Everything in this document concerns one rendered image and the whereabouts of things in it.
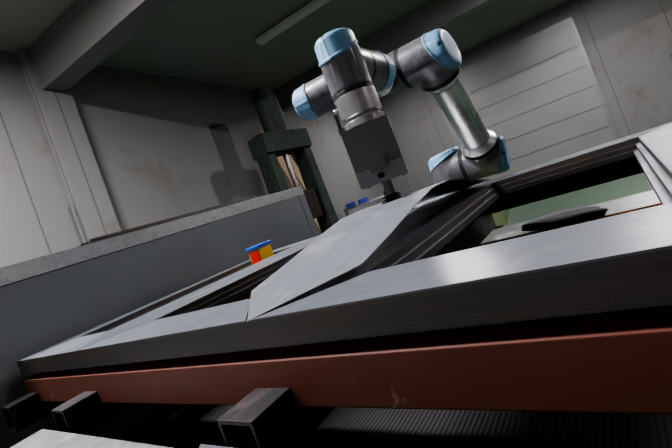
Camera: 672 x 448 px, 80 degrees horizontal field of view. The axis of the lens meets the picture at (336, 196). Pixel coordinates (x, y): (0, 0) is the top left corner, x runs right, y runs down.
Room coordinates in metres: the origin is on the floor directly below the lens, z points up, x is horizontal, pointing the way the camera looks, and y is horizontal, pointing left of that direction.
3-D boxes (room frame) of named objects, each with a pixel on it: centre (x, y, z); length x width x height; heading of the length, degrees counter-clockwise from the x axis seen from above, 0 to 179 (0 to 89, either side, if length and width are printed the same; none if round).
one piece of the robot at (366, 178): (0.68, -0.09, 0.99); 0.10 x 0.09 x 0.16; 167
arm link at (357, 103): (0.69, -0.09, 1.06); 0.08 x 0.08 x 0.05
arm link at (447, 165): (1.40, -0.41, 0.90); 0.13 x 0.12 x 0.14; 56
